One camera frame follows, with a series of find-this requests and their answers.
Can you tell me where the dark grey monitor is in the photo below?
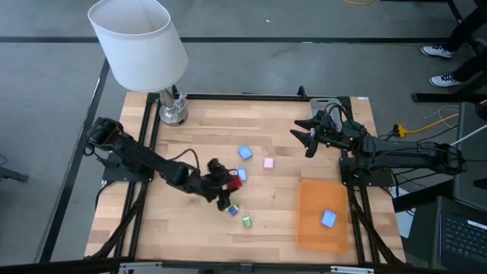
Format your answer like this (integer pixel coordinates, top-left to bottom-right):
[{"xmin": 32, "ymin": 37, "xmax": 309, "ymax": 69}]
[{"xmin": 452, "ymin": 101, "xmax": 487, "ymax": 212}]

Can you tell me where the orange translucent plastic bin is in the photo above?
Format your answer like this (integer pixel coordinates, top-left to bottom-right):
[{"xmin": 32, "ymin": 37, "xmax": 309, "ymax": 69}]
[{"xmin": 296, "ymin": 179, "xmax": 350, "ymax": 255}]

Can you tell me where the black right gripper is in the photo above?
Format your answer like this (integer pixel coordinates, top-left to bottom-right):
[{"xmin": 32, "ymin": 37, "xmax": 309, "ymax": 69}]
[{"xmin": 289, "ymin": 110, "xmax": 355, "ymax": 159}]

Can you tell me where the white plastic storage bin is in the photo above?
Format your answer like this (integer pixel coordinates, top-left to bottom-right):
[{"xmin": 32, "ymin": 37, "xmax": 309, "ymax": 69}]
[{"xmin": 307, "ymin": 97, "xmax": 343, "ymax": 119}]

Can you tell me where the white cable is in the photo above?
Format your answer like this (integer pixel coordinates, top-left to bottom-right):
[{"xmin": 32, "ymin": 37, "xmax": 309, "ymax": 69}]
[{"xmin": 450, "ymin": 123, "xmax": 487, "ymax": 148}]

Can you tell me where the clear plastic cup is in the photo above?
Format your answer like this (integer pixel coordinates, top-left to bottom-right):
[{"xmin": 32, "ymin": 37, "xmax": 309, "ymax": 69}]
[{"xmin": 173, "ymin": 91, "xmax": 189, "ymax": 115}]

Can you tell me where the dark laptop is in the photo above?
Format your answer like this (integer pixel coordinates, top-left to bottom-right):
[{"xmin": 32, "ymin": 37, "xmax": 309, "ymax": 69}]
[{"xmin": 431, "ymin": 196, "xmax": 487, "ymax": 274}]

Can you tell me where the large light blue charger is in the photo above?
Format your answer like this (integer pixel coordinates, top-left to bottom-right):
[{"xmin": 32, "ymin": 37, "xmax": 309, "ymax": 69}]
[{"xmin": 320, "ymin": 208, "xmax": 339, "ymax": 230}]

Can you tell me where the person's shoe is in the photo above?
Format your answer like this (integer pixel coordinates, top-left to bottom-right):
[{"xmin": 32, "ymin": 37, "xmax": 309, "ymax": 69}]
[
  {"xmin": 420, "ymin": 44, "xmax": 456, "ymax": 60},
  {"xmin": 428, "ymin": 72, "xmax": 463, "ymax": 89}
]

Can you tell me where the black desk base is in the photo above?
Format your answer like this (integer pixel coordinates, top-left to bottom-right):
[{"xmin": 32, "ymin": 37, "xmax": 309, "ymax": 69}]
[{"xmin": 411, "ymin": 81, "xmax": 487, "ymax": 104}]

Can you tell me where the yellow power cable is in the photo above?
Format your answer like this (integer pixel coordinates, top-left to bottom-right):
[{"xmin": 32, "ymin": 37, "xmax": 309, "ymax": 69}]
[{"xmin": 393, "ymin": 99, "xmax": 487, "ymax": 139}]

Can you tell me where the silver aluminium rail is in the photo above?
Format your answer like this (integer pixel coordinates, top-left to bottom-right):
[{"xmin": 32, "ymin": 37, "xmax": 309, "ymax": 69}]
[{"xmin": 117, "ymin": 261, "xmax": 376, "ymax": 274}]

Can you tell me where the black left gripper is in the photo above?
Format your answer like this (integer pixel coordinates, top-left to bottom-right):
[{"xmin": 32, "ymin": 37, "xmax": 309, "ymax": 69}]
[{"xmin": 186, "ymin": 158, "xmax": 243, "ymax": 212}]

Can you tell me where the white shade silver table lamp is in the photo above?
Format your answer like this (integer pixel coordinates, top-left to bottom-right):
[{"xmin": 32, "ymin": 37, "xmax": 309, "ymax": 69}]
[{"xmin": 87, "ymin": 0, "xmax": 189, "ymax": 127}]

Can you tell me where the person's leg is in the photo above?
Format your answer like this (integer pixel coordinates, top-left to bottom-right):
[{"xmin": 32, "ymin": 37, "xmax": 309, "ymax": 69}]
[
  {"xmin": 452, "ymin": 49, "xmax": 487, "ymax": 83},
  {"xmin": 443, "ymin": 5, "xmax": 487, "ymax": 53}
]

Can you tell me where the red plug charger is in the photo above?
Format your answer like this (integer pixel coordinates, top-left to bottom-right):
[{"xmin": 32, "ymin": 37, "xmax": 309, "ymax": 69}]
[{"xmin": 227, "ymin": 174, "xmax": 244, "ymax": 192}]

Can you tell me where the black desk leg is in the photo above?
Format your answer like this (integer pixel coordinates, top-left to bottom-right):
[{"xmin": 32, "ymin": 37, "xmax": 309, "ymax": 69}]
[{"xmin": 391, "ymin": 178, "xmax": 456, "ymax": 214}]

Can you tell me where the black chair base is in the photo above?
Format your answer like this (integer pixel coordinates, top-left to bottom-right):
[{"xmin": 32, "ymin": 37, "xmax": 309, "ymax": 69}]
[{"xmin": 0, "ymin": 154, "xmax": 30, "ymax": 183}]

